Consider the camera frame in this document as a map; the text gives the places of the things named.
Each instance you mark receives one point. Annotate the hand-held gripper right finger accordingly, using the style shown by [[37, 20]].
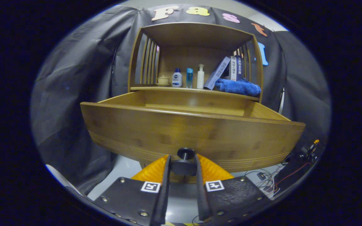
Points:
[[200, 188]]

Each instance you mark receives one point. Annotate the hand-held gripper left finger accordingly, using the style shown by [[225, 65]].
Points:
[[165, 188]]

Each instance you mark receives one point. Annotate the black drawer knob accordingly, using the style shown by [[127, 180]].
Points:
[[184, 166]]

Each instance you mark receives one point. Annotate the wooden drawer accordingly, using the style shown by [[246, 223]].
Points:
[[184, 131]]

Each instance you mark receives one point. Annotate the wooden countertop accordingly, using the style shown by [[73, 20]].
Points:
[[196, 90]]

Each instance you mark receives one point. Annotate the wooden cabinet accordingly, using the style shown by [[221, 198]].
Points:
[[196, 36]]

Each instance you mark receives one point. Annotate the beige lidded teacup with saucer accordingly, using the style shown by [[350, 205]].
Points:
[[163, 81]]

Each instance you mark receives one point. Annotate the blue towel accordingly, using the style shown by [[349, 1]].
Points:
[[237, 87]]

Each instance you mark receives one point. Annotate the white pump bottle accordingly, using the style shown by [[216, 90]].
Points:
[[200, 80]]

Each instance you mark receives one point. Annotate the white bottle with blue cap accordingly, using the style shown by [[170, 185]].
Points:
[[177, 80]]

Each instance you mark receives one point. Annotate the clear blue bottle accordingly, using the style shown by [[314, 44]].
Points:
[[189, 78]]

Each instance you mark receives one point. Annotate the lavender book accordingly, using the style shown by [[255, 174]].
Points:
[[217, 75]]

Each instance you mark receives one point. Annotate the black device with orange tip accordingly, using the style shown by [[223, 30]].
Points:
[[308, 150]]

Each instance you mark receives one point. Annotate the white spine book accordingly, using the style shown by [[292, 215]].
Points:
[[233, 67]]

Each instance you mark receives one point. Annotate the dark blue spine book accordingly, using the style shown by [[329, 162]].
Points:
[[239, 67]]

